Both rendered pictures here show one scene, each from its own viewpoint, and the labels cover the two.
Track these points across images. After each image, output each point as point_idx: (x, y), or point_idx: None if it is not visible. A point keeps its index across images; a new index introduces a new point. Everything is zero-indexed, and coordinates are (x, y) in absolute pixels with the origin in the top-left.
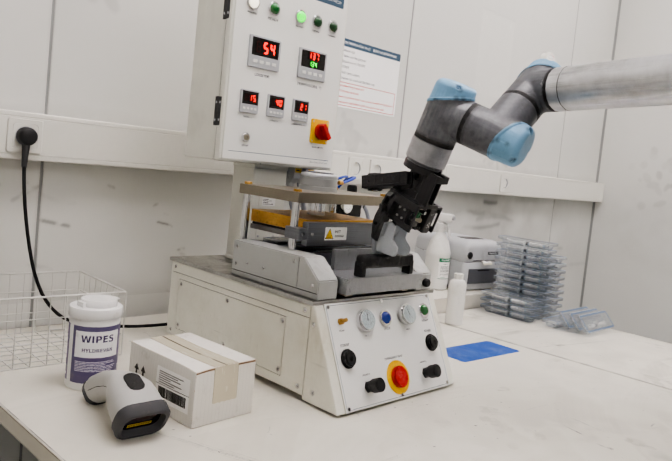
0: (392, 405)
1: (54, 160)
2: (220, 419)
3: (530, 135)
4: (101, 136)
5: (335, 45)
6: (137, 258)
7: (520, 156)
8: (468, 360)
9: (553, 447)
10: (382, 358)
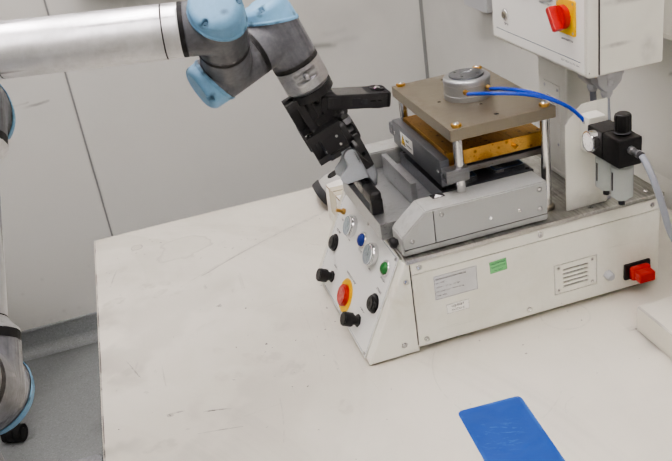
0: (332, 307)
1: None
2: None
3: (187, 77)
4: None
5: None
6: (657, 131)
7: (200, 97)
8: (465, 420)
9: (199, 375)
10: (346, 268)
